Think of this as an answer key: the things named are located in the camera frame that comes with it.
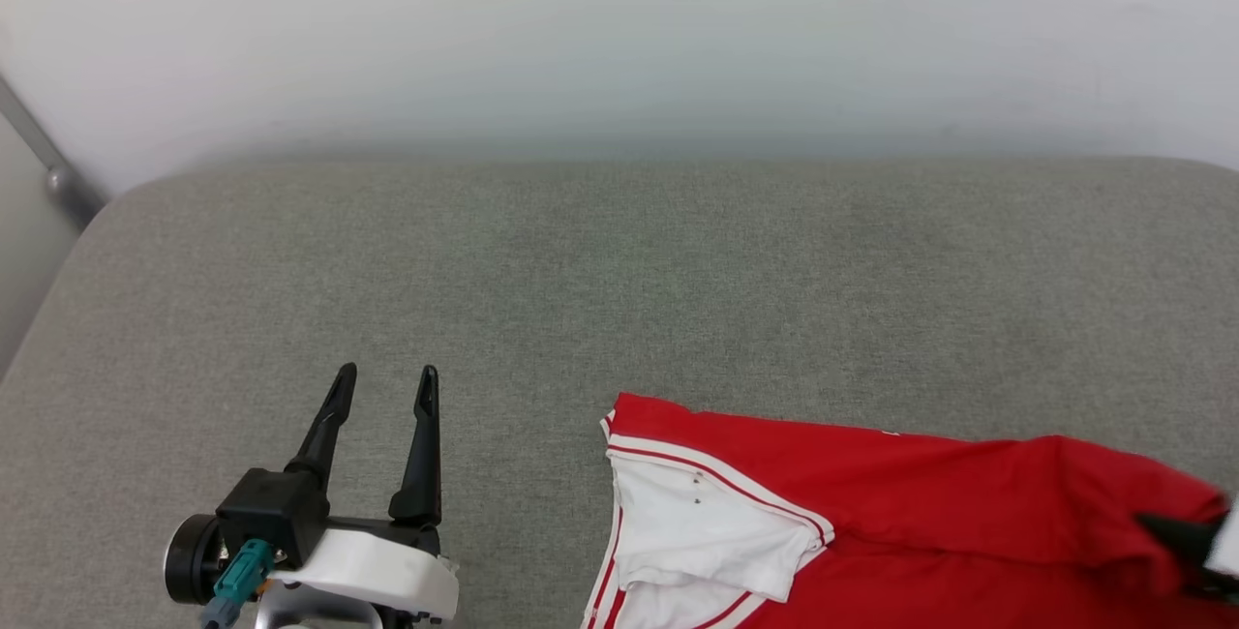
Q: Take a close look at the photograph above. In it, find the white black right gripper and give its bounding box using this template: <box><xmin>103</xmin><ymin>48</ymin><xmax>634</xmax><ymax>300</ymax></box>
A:
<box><xmin>1134</xmin><ymin>494</ymin><xmax>1239</xmax><ymax>580</ymax></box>

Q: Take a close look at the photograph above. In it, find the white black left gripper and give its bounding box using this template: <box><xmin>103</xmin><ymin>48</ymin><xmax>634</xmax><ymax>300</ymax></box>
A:
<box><xmin>163</xmin><ymin>364</ymin><xmax>462</xmax><ymax>629</ymax></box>

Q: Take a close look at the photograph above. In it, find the red basketball jersey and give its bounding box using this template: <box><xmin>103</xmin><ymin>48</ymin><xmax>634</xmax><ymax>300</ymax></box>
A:
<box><xmin>581</xmin><ymin>392</ymin><xmax>1239</xmax><ymax>629</ymax></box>

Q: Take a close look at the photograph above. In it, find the grey fabric sofa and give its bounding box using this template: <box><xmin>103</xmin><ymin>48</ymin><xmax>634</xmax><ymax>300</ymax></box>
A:
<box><xmin>0</xmin><ymin>157</ymin><xmax>1239</xmax><ymax>629</ymax></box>

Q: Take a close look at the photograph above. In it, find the grey metal pole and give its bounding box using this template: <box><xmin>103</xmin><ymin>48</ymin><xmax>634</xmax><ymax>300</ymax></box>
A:
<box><xmin>0</xmin><ymin>73</ymin><xmax>107</xmax><ymax>228</ymax></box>

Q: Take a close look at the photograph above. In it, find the teal cable connector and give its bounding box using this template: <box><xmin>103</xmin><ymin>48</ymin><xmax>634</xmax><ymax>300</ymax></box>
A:
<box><xmin>200</xmin><ymin>539</ymin><xmax>277</xmax><ymax>629</ymax></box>

